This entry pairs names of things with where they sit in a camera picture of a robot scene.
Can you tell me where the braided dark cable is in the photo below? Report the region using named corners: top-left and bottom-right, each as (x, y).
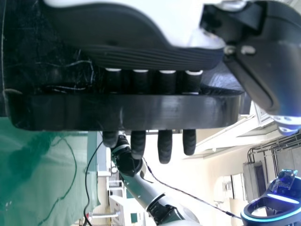
top-left (142, 157), bottom-right (243, 219)

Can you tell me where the grey wall cabinet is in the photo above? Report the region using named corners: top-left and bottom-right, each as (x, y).
top-left (243, 161), bottom-right (264, 201)

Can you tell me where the silver threaded rod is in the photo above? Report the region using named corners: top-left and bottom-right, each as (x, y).
top-left (88, 211), bottom-right (119, 218)

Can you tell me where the thin black cable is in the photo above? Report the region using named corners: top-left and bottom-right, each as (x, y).
top-left (83, 139), bottom-right (104, 226)

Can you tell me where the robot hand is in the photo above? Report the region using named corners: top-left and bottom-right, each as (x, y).
top-left (43, 0), bottom-right (301, 164)

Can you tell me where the black robot head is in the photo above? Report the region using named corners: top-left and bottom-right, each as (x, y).
top-left (240, 169), bottom-right (301, 226)

